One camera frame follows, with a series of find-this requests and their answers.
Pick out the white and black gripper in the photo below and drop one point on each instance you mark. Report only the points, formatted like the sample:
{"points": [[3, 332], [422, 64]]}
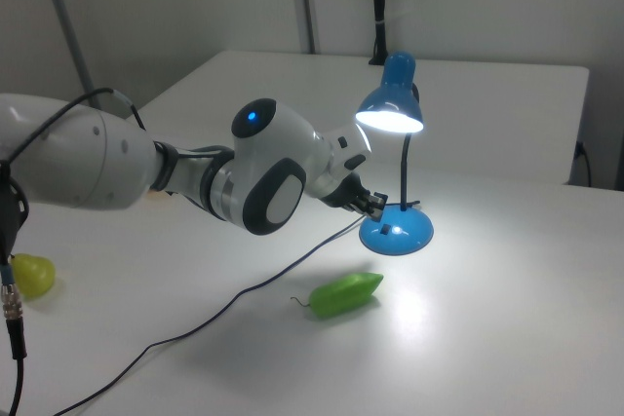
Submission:
{"points": [[348, 148]]}

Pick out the blue desk lamp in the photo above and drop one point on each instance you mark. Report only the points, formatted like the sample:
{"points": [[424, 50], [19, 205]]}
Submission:
{"points": [[395, 236]]}

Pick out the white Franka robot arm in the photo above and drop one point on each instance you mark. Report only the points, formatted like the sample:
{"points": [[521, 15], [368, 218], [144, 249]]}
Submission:
{"points": [[273, 153]]}

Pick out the green chili pepper toy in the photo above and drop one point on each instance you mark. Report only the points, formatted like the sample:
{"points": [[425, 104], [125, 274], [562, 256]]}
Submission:
{"points": [[346, 294]]}

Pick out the white side table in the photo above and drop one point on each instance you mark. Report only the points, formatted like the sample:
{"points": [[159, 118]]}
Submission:
{"points": [[487, 109]]}

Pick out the green pear toy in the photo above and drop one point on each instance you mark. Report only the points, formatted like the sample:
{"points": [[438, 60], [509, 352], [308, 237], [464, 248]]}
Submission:
{"points": [[34, 277]]}

